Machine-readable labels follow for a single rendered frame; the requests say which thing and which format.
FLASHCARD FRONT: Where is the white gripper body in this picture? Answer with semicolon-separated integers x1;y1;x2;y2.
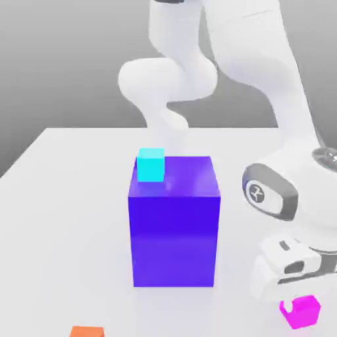
249;254;337;307

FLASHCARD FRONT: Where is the small magenta cube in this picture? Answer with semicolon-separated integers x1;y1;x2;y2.
279;294;323;330

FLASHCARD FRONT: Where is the small cyan cube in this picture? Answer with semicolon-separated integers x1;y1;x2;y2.
136;147;166;183

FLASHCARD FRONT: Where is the small orange cube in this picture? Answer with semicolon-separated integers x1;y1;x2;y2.
68;325;105;337

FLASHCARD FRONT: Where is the large purple box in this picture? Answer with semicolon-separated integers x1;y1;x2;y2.
128;155;221;288

